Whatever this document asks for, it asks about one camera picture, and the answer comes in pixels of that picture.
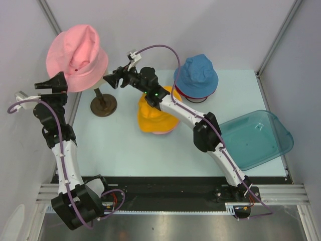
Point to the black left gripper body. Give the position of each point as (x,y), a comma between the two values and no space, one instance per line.
(57,104)

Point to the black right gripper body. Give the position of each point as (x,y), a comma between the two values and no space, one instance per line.
(131,78)

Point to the red bucket hat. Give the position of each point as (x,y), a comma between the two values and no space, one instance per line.
(197,92)

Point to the yellow hat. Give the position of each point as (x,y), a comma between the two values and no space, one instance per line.
(151,119)

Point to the blue hat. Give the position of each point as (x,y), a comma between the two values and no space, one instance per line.
(196,71)

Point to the pink bucket hat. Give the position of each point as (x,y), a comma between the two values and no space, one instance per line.
(166,132)

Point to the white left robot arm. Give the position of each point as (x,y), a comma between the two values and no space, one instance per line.
(78,202)

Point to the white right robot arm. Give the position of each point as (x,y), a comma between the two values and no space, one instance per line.
(206,132)

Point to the beige mannequin head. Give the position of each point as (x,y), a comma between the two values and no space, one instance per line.
(100,82)

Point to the brown wooden stand base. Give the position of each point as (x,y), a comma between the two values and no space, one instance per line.
(103,105)

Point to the teal plastic basket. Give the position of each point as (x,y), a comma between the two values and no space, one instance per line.
(256,138)

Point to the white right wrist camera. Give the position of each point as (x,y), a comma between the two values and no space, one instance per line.
(134,57)

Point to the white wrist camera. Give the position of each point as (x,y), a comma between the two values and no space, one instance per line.
(20,96)
(134,57)

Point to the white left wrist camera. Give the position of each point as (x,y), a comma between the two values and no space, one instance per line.
(20,96)

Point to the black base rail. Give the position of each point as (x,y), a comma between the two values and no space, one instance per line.
(173,194)

